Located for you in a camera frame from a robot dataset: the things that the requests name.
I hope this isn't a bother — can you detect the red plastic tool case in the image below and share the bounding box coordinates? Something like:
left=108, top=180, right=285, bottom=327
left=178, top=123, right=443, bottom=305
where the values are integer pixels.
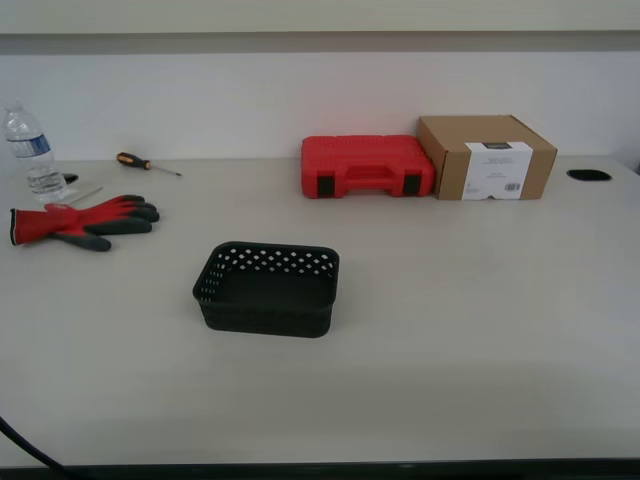
left=300, top=134, right=437, bottom=200

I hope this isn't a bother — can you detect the red and black work glove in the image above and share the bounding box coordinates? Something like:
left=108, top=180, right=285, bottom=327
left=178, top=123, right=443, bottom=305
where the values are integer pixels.
left=9, top=194, right=161, bottom=253

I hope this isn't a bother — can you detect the black plastic woven basket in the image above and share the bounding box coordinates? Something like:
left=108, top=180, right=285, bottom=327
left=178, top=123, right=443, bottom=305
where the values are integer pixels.
left=192, top=241, right=341, bottom=341

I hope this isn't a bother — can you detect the brown cardboard box white label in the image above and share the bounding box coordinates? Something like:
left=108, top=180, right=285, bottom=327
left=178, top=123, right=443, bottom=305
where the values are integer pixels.
left=417, top=114, right=559, bottom=202

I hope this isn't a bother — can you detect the orange black handle screwdriver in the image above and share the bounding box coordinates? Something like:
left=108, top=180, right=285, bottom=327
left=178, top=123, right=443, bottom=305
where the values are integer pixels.
left=115, top=152, right=183, bottom=178

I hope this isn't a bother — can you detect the clear plastic water bottle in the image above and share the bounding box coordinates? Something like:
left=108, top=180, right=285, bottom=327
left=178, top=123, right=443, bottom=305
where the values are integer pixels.
left=3, top=101, right=70, bottom=204

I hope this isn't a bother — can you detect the black cable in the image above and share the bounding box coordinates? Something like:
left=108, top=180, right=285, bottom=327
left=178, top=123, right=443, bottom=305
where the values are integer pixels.
left=0, top=414, right=69, bottom=474

